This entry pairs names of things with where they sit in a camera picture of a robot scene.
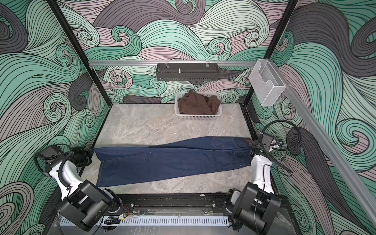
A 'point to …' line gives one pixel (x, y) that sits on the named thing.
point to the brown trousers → (194, 103)
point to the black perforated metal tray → (187, 71)
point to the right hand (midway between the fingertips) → (258, 144)
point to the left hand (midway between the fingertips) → (92, 145)
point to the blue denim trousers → (119, 165)
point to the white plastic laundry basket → (197, 116)
